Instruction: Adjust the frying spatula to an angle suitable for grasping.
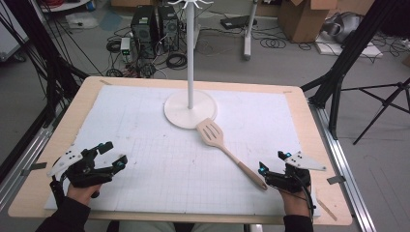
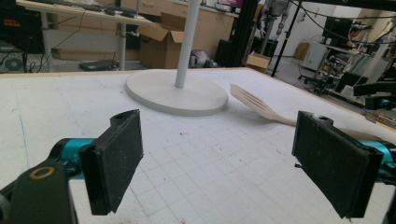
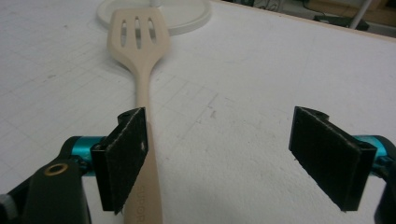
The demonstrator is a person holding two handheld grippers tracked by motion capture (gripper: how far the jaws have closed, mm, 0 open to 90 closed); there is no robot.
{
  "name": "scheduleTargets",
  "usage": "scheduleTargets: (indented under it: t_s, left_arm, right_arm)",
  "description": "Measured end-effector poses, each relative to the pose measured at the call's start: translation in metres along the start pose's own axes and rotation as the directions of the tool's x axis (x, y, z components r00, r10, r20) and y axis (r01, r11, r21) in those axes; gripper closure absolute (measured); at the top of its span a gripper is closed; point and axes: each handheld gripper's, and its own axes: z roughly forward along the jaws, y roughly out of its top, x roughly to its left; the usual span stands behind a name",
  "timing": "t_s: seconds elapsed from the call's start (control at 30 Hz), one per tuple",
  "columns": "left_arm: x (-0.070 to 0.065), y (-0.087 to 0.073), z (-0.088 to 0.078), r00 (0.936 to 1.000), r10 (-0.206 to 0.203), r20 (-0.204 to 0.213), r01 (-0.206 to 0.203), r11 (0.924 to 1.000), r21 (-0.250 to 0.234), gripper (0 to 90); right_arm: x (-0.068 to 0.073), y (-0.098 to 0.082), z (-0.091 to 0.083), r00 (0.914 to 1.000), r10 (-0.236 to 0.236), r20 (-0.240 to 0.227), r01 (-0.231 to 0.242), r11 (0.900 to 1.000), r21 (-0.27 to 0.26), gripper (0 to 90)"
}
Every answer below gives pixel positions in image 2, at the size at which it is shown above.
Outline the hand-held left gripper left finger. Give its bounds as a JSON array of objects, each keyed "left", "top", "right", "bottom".
[{"left": 49, "top": 108, "right": 145, "bottom": 217}]

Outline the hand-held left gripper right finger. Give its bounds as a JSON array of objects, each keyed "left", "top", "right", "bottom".
[{"left": 291, "top": 110, "right": 396, "bottom": 219}]

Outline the wooden slotted spatula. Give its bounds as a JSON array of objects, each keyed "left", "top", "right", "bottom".
[{"left": 230, "top": 83, "right": 379, "bottom": 142}]

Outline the black laptop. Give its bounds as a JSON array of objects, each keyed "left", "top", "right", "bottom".
[{"left": 78, "top": 60, "right": 120, "bottom": 72}]

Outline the white round-base stand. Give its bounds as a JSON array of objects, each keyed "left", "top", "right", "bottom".
[{"left": 125, "top": 0, "right": 230, "bottom": 118}]

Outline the white cabinet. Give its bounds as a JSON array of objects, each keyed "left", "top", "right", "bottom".
[{"left": 301, "top": 42, "right": 330, "bottom": 72}]

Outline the small cardboard box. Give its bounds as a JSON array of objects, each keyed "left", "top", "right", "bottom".
[{"left": 246, "top": 51, "right": 272, "bottom": 75}]

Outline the open cardboard box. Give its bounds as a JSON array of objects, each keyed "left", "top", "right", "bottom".
[{"left": 135, "top": 12, "right": 187, "bottom": 70}]

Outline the black tripod stand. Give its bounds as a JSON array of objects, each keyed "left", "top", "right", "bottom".
[{"left": 270, "top": 0, "right": 307, "bottom": 78}]

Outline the white-legged desk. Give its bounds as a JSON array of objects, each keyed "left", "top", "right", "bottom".
[{"left": 16, "top": 0, "right": 153, "bottom": 73}]

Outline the black monitor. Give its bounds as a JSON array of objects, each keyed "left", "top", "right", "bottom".
[{"left": 322, "top": 16, "right": 354, "bottom": 47}]

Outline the grey helmet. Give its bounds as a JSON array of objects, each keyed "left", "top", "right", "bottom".
[{"left": 188, "top": 49, "right": 219, "bottom": 69}]

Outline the black metal frame post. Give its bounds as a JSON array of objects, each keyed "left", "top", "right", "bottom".
[{"left": 229, "top": 0, "right": 260, "bottom": 68}]

